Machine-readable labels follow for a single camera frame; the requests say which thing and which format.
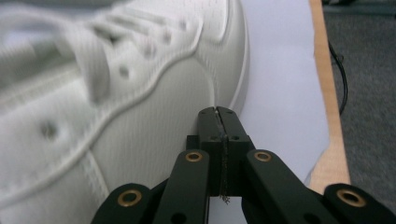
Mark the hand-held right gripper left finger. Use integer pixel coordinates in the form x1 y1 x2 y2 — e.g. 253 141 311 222
186 106 226 198

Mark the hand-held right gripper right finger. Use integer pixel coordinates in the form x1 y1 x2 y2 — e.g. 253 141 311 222
217 105 256 198

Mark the white sneaker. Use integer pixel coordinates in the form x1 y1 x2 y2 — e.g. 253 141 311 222
0 0 251 224

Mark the pale grey mat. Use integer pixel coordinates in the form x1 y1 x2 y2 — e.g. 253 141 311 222
208 0 331 224

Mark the thin black floor cable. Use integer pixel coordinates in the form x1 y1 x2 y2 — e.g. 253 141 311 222
327 40 349 117

